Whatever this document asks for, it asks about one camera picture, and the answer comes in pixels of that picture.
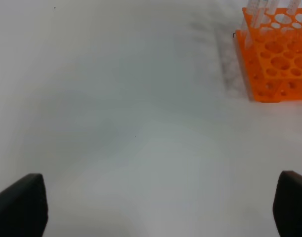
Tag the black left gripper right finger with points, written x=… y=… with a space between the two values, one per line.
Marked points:
x=287 y=205

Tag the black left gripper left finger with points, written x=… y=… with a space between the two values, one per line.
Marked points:
x=23 y=208

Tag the orange test tube rack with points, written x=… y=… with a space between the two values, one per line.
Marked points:
x=272 y=66

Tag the second row tube left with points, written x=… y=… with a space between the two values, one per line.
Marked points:
x=245 y=31

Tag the back row tube far left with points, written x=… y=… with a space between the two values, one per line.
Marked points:
x=255 y=9

